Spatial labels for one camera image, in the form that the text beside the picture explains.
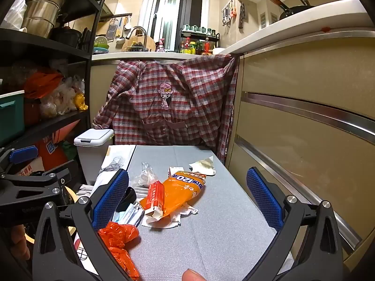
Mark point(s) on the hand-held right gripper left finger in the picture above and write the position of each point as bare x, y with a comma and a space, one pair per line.
112, 193

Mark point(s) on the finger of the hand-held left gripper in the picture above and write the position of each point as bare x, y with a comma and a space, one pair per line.
44, 186
23, 154

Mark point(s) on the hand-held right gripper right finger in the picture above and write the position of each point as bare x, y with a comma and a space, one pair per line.
263, 199

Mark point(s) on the blue face mask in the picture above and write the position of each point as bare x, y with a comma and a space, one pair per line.
123, 215

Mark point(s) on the cream trash bin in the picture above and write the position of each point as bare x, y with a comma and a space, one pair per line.
71, 193

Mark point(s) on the clear ribbed plastic wrapper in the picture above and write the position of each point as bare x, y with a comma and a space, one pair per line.
141, 192

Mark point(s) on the orange white carton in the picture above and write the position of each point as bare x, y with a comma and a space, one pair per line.
153, 196

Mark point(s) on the orange plastic bag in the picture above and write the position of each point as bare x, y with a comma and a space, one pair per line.
117, 237

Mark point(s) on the orange snack bag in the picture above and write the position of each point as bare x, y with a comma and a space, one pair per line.
178, 193

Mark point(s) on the beige napkin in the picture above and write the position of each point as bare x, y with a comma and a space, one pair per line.
203, 166

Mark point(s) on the white tissue and wrappers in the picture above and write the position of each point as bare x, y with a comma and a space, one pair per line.
184, 215

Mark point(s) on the person's left hand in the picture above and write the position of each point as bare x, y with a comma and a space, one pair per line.
20, 241

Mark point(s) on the person's right hand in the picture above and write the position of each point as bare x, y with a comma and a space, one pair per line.
194, 275

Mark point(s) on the white flour sack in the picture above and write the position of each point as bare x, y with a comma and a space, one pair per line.
29, 168

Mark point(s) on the white rag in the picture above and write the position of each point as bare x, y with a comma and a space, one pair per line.
85, 190

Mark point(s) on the orange sack blue label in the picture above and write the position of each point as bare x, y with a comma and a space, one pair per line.
52, 152

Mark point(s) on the white printed cloth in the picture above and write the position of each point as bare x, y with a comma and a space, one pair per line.
117, 158

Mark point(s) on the green storage box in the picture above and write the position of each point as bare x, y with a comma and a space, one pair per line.
11, 120

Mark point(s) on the dark red container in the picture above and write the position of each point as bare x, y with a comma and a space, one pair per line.
31, 112

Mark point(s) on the green bag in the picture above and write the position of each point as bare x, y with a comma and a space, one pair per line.
68, 150

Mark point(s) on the white pedal bin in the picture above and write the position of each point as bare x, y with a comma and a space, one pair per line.
93, 152

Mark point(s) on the salmon paper bag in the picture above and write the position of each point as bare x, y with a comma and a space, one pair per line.
68, 128

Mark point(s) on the clear bags of dried food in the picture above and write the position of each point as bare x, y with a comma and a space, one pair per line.
58, 99

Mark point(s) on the orange cloth bag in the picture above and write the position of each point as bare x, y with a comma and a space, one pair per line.
44, 85

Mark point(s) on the yellow bag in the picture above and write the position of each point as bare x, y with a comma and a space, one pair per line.
80, 102

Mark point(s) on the red plaid shirt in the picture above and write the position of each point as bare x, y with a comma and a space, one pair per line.
175, 117

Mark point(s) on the black shelf rack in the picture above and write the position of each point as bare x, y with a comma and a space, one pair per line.
44, 42

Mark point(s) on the black pot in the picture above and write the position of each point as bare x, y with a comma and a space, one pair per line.
66, 36

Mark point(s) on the beige kitchen cabinet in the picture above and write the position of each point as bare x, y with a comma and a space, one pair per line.
307, 73

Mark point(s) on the green dishes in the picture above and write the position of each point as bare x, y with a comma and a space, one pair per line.
101, 45

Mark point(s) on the white plastic bag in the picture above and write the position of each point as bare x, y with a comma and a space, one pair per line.
14, 11

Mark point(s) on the steel stockpot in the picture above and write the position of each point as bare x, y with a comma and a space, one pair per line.
44, 8

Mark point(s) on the steel grater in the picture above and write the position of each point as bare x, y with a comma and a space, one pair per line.
110, 30

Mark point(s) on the wooden cutting board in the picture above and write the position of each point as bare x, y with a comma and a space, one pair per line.
150, 44

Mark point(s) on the pink soap bottle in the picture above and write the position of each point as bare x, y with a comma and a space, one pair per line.
160, 46

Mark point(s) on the yellow spatula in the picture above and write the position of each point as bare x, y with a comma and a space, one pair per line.
119, 30

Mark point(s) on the hanging ladle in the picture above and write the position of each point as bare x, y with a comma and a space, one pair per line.
128, 32

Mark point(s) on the steel faucet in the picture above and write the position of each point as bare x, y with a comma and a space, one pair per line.
140, 30

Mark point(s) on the black spice rack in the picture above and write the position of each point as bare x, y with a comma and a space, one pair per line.
216, 39

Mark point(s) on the row of sauce bottles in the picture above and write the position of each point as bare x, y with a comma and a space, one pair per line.
193, 46

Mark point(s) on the row of green cups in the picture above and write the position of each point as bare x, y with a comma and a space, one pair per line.
199, 29

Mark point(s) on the hanging cleaver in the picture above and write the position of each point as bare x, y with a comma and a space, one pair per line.
241, 16

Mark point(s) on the hanging kitchen utensils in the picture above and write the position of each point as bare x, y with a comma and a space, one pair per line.
229, 11

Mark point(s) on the white framed window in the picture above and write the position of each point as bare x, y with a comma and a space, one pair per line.
175, 11

